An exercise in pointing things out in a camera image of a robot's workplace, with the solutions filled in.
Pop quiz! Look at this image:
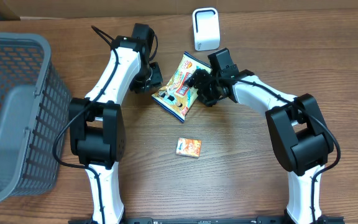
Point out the yellow snack bag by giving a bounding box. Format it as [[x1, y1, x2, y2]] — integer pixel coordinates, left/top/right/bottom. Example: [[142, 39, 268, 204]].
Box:
[[152, 52, 211, 123]]

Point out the small orange box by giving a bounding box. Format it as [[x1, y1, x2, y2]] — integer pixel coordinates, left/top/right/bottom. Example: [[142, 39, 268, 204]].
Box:
[[176, 138, 201, 158]]

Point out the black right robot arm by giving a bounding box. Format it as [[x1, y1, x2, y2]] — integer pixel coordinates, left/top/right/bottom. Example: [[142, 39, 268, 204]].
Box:
[[185, 49, 339, 223]]

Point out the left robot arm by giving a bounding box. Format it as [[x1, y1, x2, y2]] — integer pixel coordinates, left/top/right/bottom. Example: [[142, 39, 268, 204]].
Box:
[[68, 23, 163, 223]]

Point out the white barcode scanner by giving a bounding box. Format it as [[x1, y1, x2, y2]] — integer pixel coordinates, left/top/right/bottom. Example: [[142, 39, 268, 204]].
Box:
[[192, 7, 221, 51]]

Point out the grey plastic shopping basket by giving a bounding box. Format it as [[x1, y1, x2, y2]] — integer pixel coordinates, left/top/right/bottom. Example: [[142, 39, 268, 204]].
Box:
[[0, 32, 71, 202]]

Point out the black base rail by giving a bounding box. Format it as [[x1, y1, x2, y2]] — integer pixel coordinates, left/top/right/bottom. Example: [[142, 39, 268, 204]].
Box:
[[68, 215, 345, 224]]

